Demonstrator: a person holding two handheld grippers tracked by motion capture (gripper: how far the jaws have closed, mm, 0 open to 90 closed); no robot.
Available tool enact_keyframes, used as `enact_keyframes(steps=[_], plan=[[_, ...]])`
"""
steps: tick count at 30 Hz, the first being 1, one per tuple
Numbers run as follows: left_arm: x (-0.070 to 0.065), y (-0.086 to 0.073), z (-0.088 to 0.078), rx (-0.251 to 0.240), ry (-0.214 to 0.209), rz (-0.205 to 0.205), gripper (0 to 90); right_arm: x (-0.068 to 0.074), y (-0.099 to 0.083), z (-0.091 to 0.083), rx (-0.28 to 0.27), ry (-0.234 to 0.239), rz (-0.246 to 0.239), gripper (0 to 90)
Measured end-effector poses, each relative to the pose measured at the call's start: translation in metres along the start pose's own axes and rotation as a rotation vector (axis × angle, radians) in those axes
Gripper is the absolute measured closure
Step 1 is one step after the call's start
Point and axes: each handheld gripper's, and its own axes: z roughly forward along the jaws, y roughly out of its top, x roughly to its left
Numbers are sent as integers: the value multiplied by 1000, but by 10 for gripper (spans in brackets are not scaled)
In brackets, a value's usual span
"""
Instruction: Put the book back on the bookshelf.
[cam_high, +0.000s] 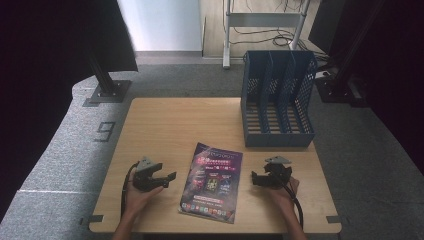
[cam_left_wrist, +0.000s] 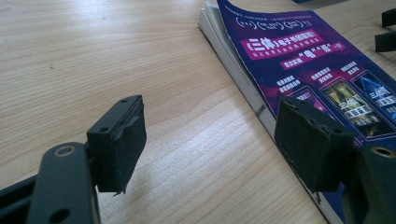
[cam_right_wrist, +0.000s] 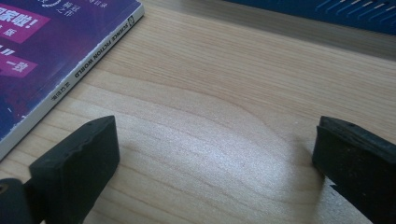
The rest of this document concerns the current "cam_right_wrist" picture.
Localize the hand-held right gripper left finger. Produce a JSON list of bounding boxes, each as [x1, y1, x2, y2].
[[28, 115, 121, 224]]

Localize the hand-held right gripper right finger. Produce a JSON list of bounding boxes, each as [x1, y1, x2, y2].
[[312, 116, 396, 224]]

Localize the purple paperback book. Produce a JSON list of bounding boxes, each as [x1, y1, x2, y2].
[[0, 0, 146, 161]]

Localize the blue plastic file rack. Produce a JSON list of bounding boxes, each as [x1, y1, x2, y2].
[[222, 0, 396, 36]]

